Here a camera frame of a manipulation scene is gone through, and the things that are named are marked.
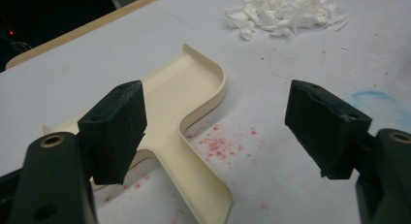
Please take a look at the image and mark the wooden table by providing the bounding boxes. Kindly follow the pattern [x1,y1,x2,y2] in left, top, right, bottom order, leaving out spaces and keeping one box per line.
[5,0,175,70]

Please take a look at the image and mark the pile of white paper scraps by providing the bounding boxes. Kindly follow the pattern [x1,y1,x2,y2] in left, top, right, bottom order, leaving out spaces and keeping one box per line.
[225,0,350,42]

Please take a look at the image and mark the white table cover sheet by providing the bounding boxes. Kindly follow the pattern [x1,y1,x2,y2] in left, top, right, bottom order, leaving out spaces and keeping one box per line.
[0,0,411,224]

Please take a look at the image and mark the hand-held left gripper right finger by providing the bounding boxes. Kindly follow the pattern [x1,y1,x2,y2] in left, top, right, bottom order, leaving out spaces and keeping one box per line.
[284,79,373,180]

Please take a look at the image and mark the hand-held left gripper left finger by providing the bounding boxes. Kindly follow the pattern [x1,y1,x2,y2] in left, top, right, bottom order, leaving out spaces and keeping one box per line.
[77,80,148,186]

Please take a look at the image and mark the cream plastic dustpan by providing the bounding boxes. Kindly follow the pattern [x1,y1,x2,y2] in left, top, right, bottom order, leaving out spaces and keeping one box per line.
[41,43,234,224]

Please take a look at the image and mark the scattered red crumbs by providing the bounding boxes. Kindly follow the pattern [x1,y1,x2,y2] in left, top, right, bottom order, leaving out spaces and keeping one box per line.
[185,122,260,164]

